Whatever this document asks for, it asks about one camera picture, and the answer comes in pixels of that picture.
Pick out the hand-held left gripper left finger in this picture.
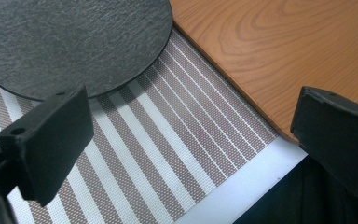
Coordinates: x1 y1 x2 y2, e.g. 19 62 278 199
0 86 95 208

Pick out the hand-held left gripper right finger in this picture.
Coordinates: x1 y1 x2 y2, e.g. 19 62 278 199
289 86 358 201

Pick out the round dark slate plate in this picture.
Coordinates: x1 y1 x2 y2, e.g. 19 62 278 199
0 0 173 102

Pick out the striped woven placemat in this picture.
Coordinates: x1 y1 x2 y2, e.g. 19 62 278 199
0 0 280 224

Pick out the wooden board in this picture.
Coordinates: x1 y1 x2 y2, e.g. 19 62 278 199
168 0 358 145

